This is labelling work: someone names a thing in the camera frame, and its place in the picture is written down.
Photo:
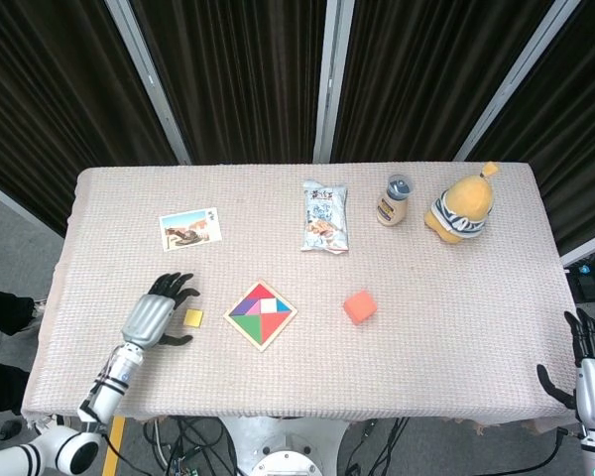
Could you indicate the yellow plush toy striped shirt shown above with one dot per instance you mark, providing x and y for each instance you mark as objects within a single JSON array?
[{"x": 463, "y": 203}]

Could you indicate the black equipment box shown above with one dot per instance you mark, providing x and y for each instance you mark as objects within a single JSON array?
[{"x": 592, "y": 285}]

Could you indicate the white snack bag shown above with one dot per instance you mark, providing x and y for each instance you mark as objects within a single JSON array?
[{"x": 324, "y": 218}]

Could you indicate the small yellow square block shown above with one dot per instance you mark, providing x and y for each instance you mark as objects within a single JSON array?
[{"x": 194, "y": 318}]

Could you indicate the grey metal frame rail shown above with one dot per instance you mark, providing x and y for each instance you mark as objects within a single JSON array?
[
  {"x": 587, "y": 253},
  {"x": 5, "y": 197}
]

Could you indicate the landscape photo postcard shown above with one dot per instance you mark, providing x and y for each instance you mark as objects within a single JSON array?
[{"x": 190, "y": 229}]

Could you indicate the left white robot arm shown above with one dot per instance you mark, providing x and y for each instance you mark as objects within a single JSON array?
[{"x": 106, "y": 396}]

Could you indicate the colourful wooden tangram puzzle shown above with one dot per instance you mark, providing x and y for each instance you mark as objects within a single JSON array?
[{"x": 260, "y": 317}]

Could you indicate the grey sneaker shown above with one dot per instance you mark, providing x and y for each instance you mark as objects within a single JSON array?
[{"x": 38, "y": 307}]

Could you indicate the mayonnaise bottle with grey cap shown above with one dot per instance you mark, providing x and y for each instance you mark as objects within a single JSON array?
[{"x": 392, "y": 208}]

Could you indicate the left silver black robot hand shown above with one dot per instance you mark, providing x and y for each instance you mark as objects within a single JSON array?
[{"x": 146, "y": 317}]

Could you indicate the dark pleated curtain panel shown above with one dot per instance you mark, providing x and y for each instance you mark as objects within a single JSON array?
[
  {"x": 575, "y": 124},
  {"x": 238, "y": 74},
  {"x": 416, "y": 74},
  {"x": 54, "y": 99}
]

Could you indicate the pink woven tablecloth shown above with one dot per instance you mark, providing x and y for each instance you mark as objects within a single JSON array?
[{"x": 327, "y": 372}]

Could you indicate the person leg black trousers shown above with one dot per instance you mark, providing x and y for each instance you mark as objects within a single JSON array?
[
  {"x": 2, "y": 384},
  {"x": 5, "y": 310}
]

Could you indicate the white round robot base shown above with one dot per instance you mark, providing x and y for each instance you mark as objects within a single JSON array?
[{"x": 282, "y": 446}]

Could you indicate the grey metal frame post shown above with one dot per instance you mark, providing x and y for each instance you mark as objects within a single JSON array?
[
  {"x": 151, "y": 82},
  {"x": 332, "y": 74},
  {"x": 516, "y": 79}
]

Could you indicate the orange cube block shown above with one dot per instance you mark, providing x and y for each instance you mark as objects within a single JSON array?
[{"x": 359, "y": 307}]

